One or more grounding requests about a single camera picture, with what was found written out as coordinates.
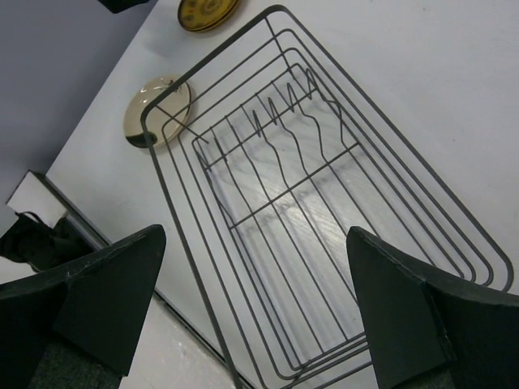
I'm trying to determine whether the metal base rail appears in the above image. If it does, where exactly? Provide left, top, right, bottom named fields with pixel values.
left=6, top=170, right=111, bottom=250

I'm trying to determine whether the cream floral plate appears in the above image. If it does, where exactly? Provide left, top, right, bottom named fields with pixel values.
left=122, top=75, right=193, bottom=149

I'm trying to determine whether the yellow patterned plate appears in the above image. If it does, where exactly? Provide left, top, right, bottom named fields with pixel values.
left=177, top=0, right=240, bottom=32

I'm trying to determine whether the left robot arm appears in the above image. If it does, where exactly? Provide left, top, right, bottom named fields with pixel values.
left=1, top=212, right=82, bottom=272

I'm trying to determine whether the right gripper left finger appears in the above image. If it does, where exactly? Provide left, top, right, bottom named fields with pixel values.
left=1, top=224, right=166, bottom=388

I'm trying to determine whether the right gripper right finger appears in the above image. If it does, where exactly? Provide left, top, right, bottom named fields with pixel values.
left=346, top=226, right=518, bottom=388

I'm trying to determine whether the black wire dish rack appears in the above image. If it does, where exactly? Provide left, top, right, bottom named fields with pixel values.
left=140, top=5, right=518, bottom=388

